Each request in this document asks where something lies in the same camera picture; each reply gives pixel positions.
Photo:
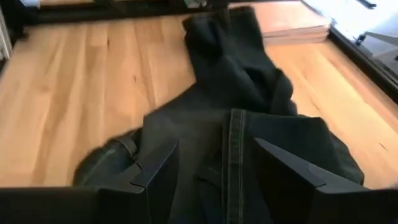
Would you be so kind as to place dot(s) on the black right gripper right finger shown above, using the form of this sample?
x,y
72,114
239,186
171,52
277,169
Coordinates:
x,y
311,199

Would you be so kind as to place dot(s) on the black jeans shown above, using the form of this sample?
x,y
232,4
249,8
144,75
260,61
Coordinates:
x,y
199,130

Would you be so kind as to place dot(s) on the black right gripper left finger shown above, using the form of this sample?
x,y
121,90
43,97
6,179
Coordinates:
x,y
93,205

